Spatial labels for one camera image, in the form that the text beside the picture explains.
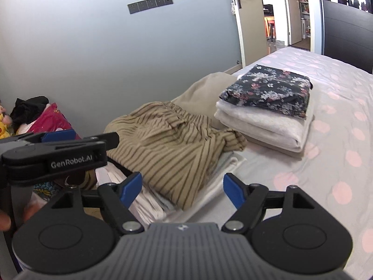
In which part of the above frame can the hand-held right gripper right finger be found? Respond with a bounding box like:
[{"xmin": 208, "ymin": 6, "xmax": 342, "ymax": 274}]
[{"xmin": 222, "ymin": 173, "xmax": 317, "ymax": 234}]

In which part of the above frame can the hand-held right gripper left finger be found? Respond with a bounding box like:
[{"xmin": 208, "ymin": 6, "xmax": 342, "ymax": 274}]
[{"xmin": 51, "ymin": 171, "xmax": 145, "ymax": 234}]

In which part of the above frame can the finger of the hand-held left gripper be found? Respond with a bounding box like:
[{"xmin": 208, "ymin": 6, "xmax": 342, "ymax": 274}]
[
  {"xmin": 81, "ymin": 132, "xmax": 121, "ymax": 150},
  {"xmin": 0, "ymin": 129, "xmax": 77, "ymax": 145}
]

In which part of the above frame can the tan striped garment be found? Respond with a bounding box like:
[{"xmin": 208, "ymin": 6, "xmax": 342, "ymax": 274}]
[{"xmin": 103, "ymin": 101, "xmax": 248, "ymax": 210}]

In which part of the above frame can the person's left hand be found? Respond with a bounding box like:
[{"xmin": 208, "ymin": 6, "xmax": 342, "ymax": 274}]
[{"xmin": 0, "ymin": 212, "xmax": 12, "ymax": 231}]

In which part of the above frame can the red bag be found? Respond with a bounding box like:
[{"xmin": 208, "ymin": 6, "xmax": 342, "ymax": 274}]
[{"xmin": 29, "ymin": 103, "xmax": 80, "ymax": 140}]

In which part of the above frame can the black cloth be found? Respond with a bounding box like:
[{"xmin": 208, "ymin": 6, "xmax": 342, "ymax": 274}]
[{"xmin": 10, "ymin": 96, "xmax": 50, "ymax": 132}]

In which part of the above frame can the yellow plush toy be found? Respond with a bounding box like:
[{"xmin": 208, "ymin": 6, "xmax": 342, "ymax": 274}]
[{"xmin": 0, "ymin": 99, "xmax": 14, "ymax": 140}]

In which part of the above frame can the beige folded cloth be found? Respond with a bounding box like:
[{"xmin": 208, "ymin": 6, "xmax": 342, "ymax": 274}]
[{"xmin": 248, "ymin": 134, "xmax": 310, "ymax": 160}]

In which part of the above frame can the white folded towel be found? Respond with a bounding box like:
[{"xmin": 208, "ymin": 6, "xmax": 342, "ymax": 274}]
[{"xmin": 214, "ymin": 93, "xmax": 315, "ymax": 154}]

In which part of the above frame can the beige folded garment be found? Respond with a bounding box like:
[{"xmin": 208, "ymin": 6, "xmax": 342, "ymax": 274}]
[{"xmin": 171, "ymin": 72, "xmax": 238, "ymax": 130}]

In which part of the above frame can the dark floral folded cloth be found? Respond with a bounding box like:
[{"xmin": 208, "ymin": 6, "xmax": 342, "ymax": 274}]
[{"xmin": 219, "ymin": 64, "xmax": 313, "ymax": 119}]

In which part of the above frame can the bed with dotted sheet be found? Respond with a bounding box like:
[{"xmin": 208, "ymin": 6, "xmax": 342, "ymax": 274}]
[{"xmin": 172, "ymin": 47, "xmax": 373, "ymax": 269}]

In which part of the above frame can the red stool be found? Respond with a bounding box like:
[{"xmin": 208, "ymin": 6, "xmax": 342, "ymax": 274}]
[{"xmin": 264, "ymin": 16, "xmax": 276, "ymax": 43}]

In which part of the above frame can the beige room door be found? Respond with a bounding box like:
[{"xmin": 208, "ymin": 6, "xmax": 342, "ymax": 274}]
[{"xmin": 227, "ymin": 0, "xmax": 268, "ymax": 67}]

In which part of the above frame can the hallway door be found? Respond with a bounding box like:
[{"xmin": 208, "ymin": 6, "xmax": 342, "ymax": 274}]
[{"xmin": 284, "ymin": 0, "xmax": 302, "ymax": 46}]

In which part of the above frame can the dark sliding wardrobe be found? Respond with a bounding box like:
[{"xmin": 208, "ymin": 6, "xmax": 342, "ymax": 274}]
[{"xmin": 319, "ymin": 0, "xmax": 373, "ymax": 75}]

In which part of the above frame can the grey wall switch panel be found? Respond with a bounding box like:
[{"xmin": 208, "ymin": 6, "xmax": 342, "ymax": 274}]
[{"xmin": 127, "ymin": 0, "xmax": 173, "ymax": 15}]

